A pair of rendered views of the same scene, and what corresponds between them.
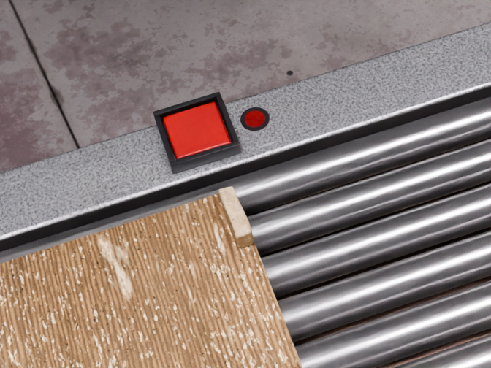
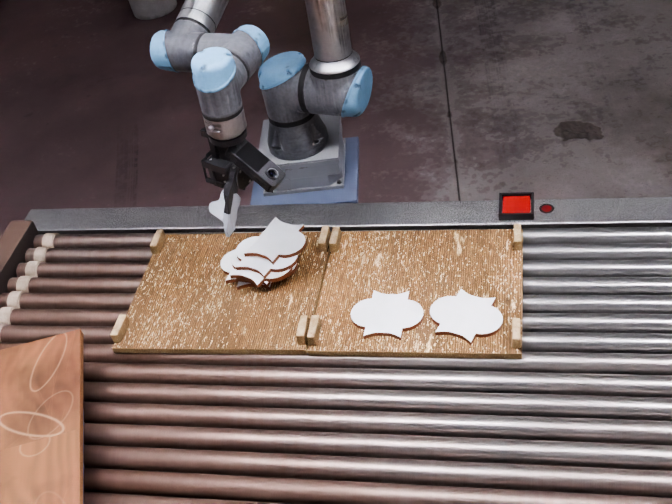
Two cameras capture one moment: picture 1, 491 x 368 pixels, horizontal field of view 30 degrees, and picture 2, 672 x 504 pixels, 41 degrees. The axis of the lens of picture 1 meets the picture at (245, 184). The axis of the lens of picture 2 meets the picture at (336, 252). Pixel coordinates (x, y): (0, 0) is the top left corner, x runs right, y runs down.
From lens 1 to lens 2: 1.09 m
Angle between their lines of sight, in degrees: 24
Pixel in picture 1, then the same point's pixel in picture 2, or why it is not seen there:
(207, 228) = (503, 239)
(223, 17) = not seen: hidden behind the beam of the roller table
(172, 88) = not seen: hidden behind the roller
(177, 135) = (506, 204)
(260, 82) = not seen: hidden behind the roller
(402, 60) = (631, 202)
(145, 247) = (473, 239)
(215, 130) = (525, 206)
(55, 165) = (447, 204)
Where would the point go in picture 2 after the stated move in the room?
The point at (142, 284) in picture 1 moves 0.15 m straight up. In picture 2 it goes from (466, 252) to (461, 196)
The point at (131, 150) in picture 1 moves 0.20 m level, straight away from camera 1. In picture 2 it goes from (483, 206) to (486, 153)
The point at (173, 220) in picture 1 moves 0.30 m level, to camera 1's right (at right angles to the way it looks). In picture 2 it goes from (490, 233) to (637, 249)
